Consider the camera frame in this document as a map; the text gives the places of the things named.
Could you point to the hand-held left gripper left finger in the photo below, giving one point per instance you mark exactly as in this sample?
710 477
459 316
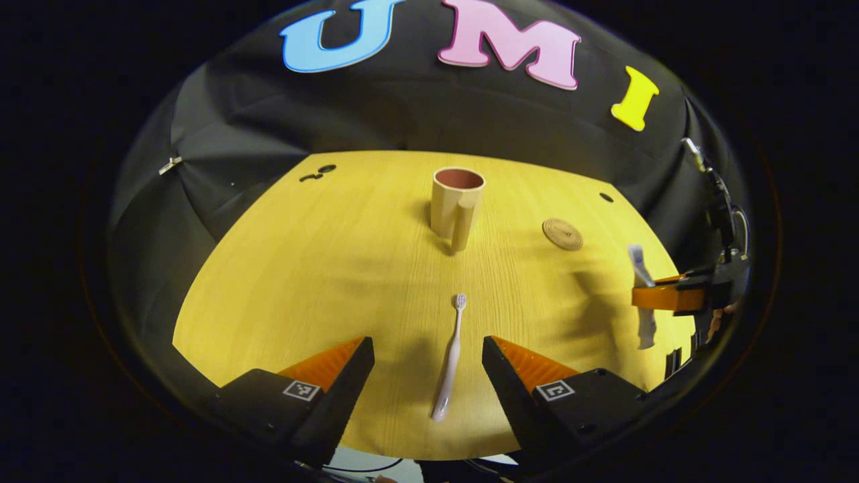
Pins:
335 409

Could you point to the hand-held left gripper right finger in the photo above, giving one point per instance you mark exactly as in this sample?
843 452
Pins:
513 402

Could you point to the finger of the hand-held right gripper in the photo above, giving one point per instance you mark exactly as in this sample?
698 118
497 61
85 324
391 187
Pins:
661 297

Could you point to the white toothpaste tube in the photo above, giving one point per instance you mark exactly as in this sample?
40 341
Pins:
647 329

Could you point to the pink toothbrush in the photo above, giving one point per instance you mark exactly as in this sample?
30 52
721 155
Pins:
451 362

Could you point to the round wooden coaster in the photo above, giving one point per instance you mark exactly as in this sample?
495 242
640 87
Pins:
562 234

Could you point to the beige cup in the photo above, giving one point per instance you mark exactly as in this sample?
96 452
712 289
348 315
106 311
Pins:
448 211

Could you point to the wooden desktop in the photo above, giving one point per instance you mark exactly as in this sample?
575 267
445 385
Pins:
322 282

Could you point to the silver clip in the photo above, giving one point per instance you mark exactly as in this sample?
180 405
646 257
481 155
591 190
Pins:
170 165

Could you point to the small black bracket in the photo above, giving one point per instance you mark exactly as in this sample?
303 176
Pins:
673 362

